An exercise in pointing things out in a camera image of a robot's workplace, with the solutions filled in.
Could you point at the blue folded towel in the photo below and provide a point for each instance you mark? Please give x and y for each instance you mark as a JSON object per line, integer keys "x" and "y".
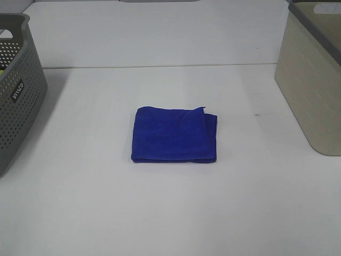
{"x": 174, "y": 136}

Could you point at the beige plastic basket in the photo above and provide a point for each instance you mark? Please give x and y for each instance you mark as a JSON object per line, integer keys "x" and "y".
{"x": 308, "y": 71}

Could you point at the grey perforated plastic basket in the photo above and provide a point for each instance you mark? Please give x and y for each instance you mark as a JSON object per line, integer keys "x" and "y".
{"x": 23, "y": 85}

